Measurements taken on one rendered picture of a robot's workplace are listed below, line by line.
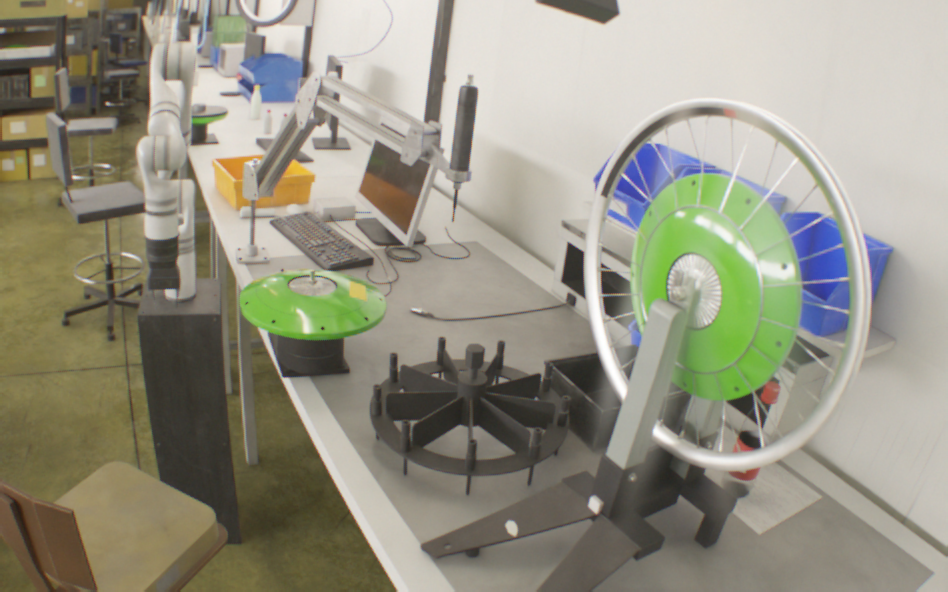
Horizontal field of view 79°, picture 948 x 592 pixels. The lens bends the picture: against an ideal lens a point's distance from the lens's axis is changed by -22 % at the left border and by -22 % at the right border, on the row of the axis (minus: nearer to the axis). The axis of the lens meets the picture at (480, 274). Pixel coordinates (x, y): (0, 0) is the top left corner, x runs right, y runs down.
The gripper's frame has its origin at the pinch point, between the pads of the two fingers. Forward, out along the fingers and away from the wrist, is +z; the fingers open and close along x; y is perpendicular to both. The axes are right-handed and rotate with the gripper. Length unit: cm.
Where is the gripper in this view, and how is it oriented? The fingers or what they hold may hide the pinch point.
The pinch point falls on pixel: (166, 308)
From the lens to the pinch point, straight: 157.6
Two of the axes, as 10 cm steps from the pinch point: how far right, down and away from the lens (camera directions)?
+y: 3.2, 3.9, -8.6
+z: -1.2, 9.2, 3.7
